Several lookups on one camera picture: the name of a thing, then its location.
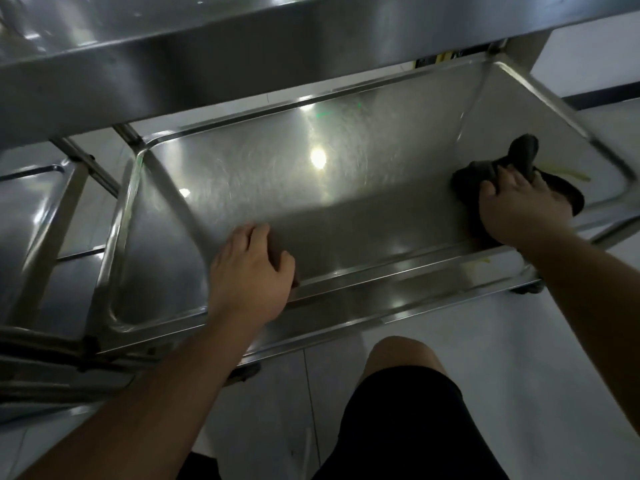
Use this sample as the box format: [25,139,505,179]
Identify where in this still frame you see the person's right hand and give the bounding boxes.
[478,165,574,248]

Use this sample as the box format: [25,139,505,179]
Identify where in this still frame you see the stainless steel cart tray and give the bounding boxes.
[94,49,640,368]

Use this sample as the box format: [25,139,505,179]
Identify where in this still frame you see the person's left hand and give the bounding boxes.
[208,224,301,340]

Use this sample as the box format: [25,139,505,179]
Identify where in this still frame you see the dark cleaning cloth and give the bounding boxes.
[451,134,586,248]

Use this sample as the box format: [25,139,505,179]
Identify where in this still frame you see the person's right forearm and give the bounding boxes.
[517,217,640,440]

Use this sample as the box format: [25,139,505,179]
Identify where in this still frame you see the stainless steel cart shelf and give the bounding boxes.
[0,0,640,151]

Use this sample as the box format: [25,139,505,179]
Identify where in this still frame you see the steel tube cart frame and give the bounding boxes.
[0,322,153,425]

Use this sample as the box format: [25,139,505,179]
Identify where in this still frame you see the black and yellow object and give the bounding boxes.
[414,46,482,69]

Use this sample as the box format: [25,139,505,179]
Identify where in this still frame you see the person's left forearm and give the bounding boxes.
[19,306,268,480]

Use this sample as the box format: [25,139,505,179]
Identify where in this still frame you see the neighbouring steel cart tray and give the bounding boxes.
[0,137,127,328]

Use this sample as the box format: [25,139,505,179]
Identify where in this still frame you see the black shorts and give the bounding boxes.
[179,365,512,480]

